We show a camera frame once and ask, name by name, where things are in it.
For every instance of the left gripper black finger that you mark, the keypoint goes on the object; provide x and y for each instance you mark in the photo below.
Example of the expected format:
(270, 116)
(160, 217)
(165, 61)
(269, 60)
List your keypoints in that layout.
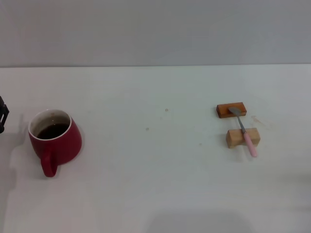
(3, 114)

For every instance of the red ceramic coffee cup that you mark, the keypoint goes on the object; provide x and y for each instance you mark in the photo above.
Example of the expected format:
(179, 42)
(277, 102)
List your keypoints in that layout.
(69, 145)

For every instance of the dark brown wooden block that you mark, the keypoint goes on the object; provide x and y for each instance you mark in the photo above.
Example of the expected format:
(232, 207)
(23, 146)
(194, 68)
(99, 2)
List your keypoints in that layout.
(223, 110)

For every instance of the light wooden block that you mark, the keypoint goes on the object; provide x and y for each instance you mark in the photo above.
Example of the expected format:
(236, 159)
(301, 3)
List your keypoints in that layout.
(233, 138)

